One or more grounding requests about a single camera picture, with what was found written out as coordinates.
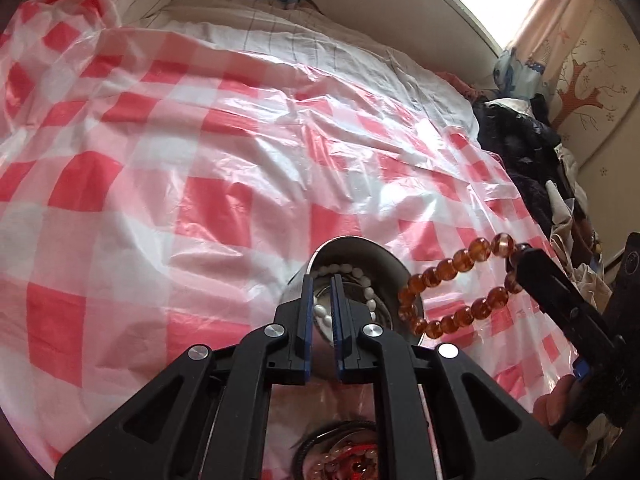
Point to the person's right hand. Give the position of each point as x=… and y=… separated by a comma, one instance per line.
x=550, y=405

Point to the pink curtain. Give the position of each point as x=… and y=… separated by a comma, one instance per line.
x=545, y=20

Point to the round metal tin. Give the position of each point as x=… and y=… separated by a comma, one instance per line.
x=372, y=260

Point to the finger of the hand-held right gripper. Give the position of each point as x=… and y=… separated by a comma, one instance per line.
x=560, y=295
x=595, y=390

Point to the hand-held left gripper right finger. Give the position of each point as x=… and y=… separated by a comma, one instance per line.
x=337, y=310

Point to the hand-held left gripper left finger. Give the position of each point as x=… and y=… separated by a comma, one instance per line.
x=308, y=310

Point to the beige cloth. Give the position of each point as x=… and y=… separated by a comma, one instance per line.
x=575, y=240

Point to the pile of dark clothes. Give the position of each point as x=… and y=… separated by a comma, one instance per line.
x=515, y=145

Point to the red checkered plastic sheet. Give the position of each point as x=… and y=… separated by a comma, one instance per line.
x=150, y=185

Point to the tree wall sticker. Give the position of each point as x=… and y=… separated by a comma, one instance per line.
x=575, y=95

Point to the white grid bedsheet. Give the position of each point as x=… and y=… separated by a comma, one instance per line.
x=300, y=35

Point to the pink cloth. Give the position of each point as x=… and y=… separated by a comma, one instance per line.
x=462, y=90

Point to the blue printed cloth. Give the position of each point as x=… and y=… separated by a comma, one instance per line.
x=520, y=75

